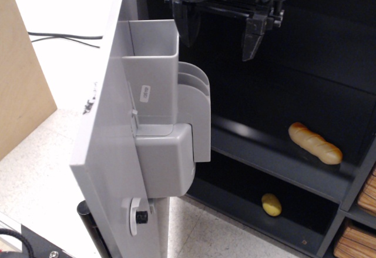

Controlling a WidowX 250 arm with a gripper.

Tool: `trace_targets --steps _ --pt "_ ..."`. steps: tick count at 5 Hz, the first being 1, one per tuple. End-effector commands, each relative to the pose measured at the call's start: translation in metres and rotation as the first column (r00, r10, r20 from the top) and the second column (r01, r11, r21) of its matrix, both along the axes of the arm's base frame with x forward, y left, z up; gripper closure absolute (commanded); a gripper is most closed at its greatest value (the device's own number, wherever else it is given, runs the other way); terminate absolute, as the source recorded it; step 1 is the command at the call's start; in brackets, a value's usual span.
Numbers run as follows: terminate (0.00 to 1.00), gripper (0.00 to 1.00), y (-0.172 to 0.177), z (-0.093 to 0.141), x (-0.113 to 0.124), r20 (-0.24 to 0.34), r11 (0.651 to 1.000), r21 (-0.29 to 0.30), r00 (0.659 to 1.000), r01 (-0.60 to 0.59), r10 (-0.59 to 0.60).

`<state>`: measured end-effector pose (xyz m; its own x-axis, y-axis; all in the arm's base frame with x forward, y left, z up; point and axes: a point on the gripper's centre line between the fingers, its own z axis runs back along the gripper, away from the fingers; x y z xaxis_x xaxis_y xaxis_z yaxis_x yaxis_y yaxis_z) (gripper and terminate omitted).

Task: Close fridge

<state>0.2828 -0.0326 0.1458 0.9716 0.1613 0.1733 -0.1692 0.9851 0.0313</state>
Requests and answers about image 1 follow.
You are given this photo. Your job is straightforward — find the grey toy fridge door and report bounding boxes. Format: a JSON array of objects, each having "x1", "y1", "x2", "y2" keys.
[{"x1": 70, "y1": 0, "x2": 211, "y2": 257}]

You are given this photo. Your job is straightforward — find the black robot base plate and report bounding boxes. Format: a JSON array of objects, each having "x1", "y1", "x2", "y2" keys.
[{"x1": 1, "y1": 225, "x2": 72, "y2": 258}]

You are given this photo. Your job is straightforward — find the yellow toy potato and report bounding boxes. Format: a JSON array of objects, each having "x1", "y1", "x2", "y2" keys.
[{"x1": 261, "y1": 193, "x2": 282, "y2": 217}]

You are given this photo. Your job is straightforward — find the black braided cable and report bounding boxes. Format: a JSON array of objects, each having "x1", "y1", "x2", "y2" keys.
[{"x1": 0, "y1": 227, "x2": 38, "y2": 258}]

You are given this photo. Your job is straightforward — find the light wooden panel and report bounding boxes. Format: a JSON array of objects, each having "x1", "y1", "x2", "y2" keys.
[{"x1": 1, "y1": 0, "x2": 57, "y2": 158}]

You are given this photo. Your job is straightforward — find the wooden drawer basket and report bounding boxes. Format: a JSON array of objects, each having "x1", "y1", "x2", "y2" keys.
[
  {"x1": 357, "y1": 166, "x2": 376, "y2": 216},
  {"x1": 333, "y1": 220, "x2": 375, "y2": 258}
]

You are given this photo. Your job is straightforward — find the wooden drawer basket lower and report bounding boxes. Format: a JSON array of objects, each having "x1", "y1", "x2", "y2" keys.
[{"x1": 333, "y1": 220, "x2": 375, "y2": 258}]

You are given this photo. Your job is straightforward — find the toy bread loaf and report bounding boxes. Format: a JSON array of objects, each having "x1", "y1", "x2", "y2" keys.
[{"x1": 288, "y1": 122, "x2": 343, "y2": 165}]

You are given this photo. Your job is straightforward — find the black door handle bar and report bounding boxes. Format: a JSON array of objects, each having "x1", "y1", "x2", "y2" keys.
[{"x1": 76, "y1": 200, "x2": 112, "y2": 258}]

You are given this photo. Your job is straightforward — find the wooden drawer basket upper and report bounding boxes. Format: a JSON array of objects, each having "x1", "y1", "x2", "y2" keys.
[{"x1": 357, "y1": 166, "x2": 376, "y2": 216}]

